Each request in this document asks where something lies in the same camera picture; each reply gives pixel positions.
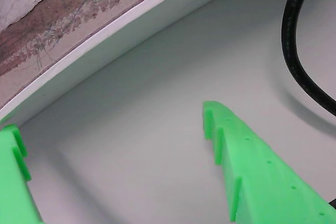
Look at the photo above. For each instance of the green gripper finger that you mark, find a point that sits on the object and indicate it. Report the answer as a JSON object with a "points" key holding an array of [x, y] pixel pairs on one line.
{"points": [[10, 182], [257, 182]]}

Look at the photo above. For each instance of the white shallow cardboard box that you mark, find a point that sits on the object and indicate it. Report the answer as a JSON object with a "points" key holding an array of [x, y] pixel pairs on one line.
{"points": [[78, 58]]}

